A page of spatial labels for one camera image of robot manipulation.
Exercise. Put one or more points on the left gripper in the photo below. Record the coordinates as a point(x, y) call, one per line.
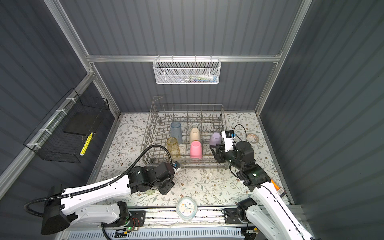
point(170, 185)

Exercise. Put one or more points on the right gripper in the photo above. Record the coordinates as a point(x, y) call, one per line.
point(219, 154)

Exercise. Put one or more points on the purple cup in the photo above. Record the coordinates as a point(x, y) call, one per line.
point(215, 139)

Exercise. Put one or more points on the pink cup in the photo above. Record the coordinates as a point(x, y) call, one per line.
point(196, 151)

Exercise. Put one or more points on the yellow transparent cup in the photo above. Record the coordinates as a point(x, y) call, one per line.
point(173, 147)

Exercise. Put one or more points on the beige cup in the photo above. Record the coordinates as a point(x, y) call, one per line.
point(195, 135)

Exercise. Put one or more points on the blue textured cup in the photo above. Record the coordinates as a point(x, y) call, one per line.
point(176, 131)

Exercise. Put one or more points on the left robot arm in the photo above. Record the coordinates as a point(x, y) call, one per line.
point(63, 208)

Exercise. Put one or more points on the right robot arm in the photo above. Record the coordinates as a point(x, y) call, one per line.
point(265, 209)

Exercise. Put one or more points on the white square clock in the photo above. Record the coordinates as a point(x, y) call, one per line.
point(186, 209)

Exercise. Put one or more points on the markers in white basket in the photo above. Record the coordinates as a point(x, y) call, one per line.
point(206, 78)

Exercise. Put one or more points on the yellow marker in black basket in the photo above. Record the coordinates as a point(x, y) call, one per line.
point(86, 144)

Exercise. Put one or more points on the black pad in basket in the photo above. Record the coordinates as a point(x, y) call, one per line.
point(80, 124)

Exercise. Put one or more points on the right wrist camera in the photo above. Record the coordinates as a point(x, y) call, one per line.
point(229, 139)

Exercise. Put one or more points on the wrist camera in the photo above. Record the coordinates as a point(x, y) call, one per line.
point(176, 166)
point(229, 139)

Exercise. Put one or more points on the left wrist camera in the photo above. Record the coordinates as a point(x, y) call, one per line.
point(176, 166)

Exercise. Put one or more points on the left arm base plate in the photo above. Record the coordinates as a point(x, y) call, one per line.
point(128, 219)

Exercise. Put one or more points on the grey wire dish rack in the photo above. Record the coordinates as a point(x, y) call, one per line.
point(208, 118)

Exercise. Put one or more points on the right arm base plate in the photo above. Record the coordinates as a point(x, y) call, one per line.
point(231, 216)

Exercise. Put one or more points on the white mesh wall basket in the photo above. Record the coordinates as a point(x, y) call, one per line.
point(168, 72)

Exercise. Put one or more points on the black wire wall basket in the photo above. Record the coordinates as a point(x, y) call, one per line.
point(67, 134)

